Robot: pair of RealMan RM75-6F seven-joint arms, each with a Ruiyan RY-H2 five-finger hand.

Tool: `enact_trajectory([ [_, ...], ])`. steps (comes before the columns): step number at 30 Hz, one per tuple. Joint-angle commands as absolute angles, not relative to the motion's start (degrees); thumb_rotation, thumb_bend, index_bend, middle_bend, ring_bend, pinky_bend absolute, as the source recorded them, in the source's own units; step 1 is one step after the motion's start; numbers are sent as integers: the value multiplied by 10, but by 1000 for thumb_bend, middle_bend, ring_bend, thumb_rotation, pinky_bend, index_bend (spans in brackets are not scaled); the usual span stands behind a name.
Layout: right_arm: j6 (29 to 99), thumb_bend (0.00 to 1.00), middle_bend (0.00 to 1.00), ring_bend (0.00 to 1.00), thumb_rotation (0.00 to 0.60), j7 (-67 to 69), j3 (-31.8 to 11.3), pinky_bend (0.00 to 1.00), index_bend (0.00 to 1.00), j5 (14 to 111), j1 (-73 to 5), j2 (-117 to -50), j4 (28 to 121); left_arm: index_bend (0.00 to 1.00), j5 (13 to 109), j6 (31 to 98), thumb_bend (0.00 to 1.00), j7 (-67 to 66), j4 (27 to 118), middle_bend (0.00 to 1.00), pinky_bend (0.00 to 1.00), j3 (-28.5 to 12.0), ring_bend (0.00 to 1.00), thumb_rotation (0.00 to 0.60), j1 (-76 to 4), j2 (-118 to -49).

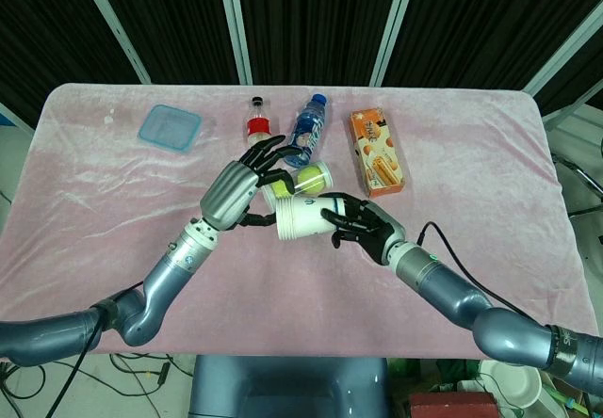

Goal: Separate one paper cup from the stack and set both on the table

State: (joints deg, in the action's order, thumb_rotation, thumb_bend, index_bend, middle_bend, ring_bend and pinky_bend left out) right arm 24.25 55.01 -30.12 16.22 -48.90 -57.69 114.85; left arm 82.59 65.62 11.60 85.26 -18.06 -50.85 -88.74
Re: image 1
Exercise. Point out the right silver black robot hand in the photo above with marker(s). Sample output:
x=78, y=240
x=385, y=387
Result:
x=372, y=229

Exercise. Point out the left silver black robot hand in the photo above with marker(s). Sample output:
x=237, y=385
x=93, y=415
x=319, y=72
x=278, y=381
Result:
x=226, y=192

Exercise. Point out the white paper cup with logo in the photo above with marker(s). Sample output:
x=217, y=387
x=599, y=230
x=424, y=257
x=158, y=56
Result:
x=301, y=218

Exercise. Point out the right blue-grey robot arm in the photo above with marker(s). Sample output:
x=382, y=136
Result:
x=447, y=286

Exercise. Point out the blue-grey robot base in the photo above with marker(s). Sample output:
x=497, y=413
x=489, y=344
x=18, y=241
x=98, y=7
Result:
x=287, y=387

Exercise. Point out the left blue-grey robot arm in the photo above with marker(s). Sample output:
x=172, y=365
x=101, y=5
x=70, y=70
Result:
x=165, y=281

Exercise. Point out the yellow tennis ball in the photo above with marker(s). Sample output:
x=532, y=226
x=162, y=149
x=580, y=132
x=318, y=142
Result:
x=312, y=178
x=281, y=189

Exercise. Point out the clear bottle with red label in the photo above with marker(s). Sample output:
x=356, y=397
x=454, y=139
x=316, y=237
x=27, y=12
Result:
x=258, y=126

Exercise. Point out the clear tennis ball tube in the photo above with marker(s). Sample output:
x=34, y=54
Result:
x=320, y=173

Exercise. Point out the orange biscuit box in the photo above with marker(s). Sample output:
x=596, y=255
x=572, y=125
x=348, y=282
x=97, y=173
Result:
x=377, y=152

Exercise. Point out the blue plastic lid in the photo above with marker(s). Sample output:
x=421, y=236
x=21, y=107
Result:
x=169, y=128

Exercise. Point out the pink velvet tablecloth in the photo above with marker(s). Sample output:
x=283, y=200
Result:
x=301, y=295

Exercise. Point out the blue drink bottle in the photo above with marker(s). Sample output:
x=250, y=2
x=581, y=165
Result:
x=308, y=131

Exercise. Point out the green plastic bag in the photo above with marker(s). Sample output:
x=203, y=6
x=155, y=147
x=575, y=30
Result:
x=410, y=371

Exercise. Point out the red box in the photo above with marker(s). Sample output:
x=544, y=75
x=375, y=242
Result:
x=452, y=406

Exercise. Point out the white plastic bowl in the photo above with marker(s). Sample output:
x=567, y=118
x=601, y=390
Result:
x=511, y=382

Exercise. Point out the white partition frame post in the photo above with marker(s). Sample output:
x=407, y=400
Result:
x=565, y=46
x=235, y=22
x=115, y=22
x=393, y=22

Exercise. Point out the black metal chair frame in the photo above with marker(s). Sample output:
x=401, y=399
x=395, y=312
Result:
x=581, y=173

